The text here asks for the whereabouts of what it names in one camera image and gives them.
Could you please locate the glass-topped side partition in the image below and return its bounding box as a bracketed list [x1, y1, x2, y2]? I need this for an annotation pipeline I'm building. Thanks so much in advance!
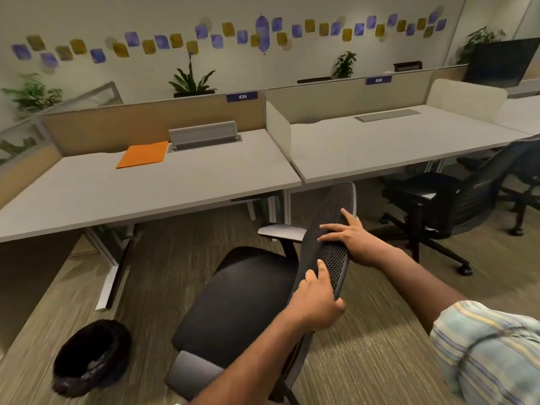
[0, 118, 83, 359]

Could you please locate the grey cable tray lid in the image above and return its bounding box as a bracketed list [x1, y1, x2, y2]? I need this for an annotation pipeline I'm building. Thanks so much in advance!
[167, 120, 244, 154]

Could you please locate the white desk divider screen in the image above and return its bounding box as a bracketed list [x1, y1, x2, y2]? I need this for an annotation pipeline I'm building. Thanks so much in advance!
[426, 78, 509, 124]
[265, 101, 293, 161]

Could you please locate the orange paper folder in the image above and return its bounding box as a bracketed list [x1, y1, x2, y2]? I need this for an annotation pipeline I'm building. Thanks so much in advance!
[116, 141, 170, 170]

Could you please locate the white table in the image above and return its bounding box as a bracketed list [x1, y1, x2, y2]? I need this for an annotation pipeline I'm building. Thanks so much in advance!
[266, 104, 532, 185]
[494, 93, 540, 136]
[0, 129, 303, 244]

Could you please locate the black round waste bin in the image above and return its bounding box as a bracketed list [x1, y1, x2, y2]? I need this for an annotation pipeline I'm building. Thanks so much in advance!
[51, 319, 133, 398]

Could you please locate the person's left forearm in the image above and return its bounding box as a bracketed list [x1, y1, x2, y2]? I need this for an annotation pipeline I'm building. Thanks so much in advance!
[190, 312, 315, 405]

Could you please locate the row of blue yellow wall decals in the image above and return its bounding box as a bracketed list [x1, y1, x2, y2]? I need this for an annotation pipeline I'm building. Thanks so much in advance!
[11, 4, 448, 75]

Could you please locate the beige fabric partition panel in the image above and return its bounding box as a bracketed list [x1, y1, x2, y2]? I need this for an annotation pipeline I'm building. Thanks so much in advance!
[38, 91, 267, 158]
[263, 70, 435, 125]

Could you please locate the person's right forearm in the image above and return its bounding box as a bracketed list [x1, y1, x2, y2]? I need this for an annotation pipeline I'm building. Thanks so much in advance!
[370, 245, 467, 336]

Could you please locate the black mesh office chair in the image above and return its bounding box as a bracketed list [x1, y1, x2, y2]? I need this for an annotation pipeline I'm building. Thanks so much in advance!
[164, 182, 358, 405]

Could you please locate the person's left hand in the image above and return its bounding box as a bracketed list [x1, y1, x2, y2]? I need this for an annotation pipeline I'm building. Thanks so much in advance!
[285, 259, 347, 334]

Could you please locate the person's right hand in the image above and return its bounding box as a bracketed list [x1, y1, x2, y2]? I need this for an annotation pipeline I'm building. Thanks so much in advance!
[317, 208, 395, 268]

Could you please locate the glass partition panel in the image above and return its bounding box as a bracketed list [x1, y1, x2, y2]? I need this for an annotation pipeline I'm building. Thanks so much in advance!
[55, 81, 124, 110]

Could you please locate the black computer monitor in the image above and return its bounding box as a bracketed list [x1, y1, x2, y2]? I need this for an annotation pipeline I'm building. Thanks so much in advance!
[462, 37, 540, 89]

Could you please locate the large bushy potted plant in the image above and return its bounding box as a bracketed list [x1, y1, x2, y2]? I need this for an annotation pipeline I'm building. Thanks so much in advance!
[457, 26, 506, 66]

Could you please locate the striped pale blue shirt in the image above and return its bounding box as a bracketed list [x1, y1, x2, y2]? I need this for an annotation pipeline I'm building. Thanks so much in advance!
[429, 300, 540, 405]

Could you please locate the small bushy potted plant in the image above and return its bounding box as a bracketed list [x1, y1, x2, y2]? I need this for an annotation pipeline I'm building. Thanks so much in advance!
[333, 50, 358, 79]

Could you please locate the spiky potted plant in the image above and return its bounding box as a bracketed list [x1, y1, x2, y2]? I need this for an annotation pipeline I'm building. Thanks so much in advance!
[168, 52, 217, 97]

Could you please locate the grey flat cable cover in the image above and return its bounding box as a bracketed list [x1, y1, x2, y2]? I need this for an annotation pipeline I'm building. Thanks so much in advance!
[353, 108, 422, 123]

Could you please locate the tall leafy potted plant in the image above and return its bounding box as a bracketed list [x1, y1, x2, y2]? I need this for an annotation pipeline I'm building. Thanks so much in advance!
[1, 73, 64, 121]

